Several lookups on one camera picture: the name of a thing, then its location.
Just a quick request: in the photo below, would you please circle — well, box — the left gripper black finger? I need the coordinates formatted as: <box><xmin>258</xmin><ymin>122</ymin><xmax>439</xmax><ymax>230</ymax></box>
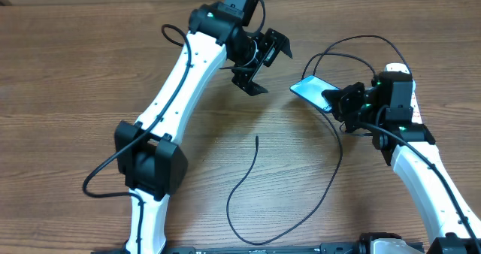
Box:
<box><xmin>246</xmin><ymin>82</ymin><xmax>268</xmax><ymax>96</ymax></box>
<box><xmin>281</xmin><ymin>37</ymin><xmax>293</xmax><ymax>59</ymax></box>

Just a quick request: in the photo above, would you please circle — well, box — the blue Galaxy smartphone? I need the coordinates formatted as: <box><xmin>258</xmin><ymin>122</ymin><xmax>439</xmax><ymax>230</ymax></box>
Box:
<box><xmin>289</xmin><ymin>75</ymin><xmax>338</xmax><ymax>113</ymax></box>

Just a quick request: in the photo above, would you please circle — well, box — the black charger cable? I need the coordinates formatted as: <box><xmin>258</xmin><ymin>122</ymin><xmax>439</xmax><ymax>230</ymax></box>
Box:
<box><xmin>225</xmin><ymin>35</ymin><xmax>413</xmax><ymax>246</ymax></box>

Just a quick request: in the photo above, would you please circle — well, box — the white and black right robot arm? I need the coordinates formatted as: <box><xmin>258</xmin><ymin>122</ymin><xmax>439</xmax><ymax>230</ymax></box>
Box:
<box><xmin>322</xmin><ymin>71</ymin><xmax>480</xmax><ymax>253</ymax></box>

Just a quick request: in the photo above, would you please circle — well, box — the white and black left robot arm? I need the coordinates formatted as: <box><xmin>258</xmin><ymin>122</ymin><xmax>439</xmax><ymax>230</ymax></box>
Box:
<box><xmin>82</xmin><ymin>0</ymin><xmax>292</xmax><ymax>253</ymax></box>

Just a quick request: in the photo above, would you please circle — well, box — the white power strip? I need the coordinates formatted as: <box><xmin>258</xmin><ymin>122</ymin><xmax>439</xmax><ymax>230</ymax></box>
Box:
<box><xmin>384</xmin><ymin>62</ymin><xmax>422</xmax><ymax>124</ymax></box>

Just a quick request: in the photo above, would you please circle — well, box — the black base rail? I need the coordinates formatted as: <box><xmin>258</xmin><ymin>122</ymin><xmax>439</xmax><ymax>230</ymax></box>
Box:
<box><xmin>89</xmin><ymin>231</ymin><xmax>425</xmax><ymax>254</ymax></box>

